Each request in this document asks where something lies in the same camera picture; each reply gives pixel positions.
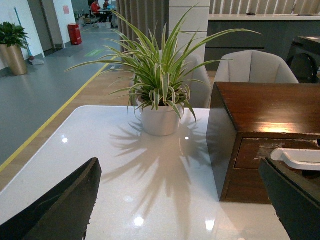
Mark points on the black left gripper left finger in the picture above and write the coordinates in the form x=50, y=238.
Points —
x=63, y=213

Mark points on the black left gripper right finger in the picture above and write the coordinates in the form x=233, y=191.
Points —
x=295, y=196

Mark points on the brown wooden drawer cabinet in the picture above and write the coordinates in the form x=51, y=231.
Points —
x=258, y=111

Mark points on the white plant pot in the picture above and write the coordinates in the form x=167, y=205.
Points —
x=161, y=122

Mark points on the grey armchair right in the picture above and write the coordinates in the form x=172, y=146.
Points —
x=253, y=66

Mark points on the dark chair far right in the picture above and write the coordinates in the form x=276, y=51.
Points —
x=304, y=59

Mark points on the gold tall planter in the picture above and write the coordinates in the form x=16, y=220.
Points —
x=14, y=57

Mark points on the green spider plant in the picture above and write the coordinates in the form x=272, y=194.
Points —
x=147, y=43

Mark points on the red bin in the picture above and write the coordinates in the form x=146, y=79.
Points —
x=74, y=34

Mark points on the green background potted plant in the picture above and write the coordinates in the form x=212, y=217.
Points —
x=12, y=34

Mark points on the grey counter with white top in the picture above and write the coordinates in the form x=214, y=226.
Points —
x=270, y=33

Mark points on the seated person in dark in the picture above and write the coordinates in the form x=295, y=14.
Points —
x=108, y=15

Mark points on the seated person in red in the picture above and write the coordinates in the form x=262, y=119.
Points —
x=95, y=7

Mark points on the blue handled mop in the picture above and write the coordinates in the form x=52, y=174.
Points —
x=34, y=61

